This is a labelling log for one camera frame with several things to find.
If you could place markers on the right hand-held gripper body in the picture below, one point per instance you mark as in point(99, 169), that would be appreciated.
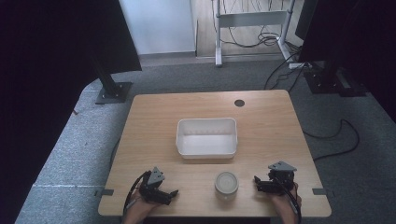
point(281, 177)

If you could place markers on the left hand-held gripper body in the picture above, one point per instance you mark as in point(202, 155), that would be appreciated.
point(154, 179)

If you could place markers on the white desk frame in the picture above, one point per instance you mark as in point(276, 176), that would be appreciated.
point(249, 18)

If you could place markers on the black monitor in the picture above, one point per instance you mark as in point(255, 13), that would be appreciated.
point(306, 18)

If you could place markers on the person's left hand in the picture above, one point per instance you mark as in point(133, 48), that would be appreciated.
point(140, 207)

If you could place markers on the white plastic bin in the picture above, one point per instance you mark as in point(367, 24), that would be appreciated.
point(206, 146)

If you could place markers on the black curtain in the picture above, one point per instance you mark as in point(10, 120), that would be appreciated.
point(367, 46)
point(46, 77)

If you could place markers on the grey table edge bracket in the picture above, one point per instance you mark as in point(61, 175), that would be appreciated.
point(319, 191)
point(106, 192)

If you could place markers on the white power strip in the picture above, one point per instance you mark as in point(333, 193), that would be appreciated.
point(295, 65)

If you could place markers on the white round lidded jar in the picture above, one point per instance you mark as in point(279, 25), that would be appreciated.
point(226, 183)

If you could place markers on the black metal stand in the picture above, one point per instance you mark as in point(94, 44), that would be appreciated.
point(113, 92)
point(330, 82)

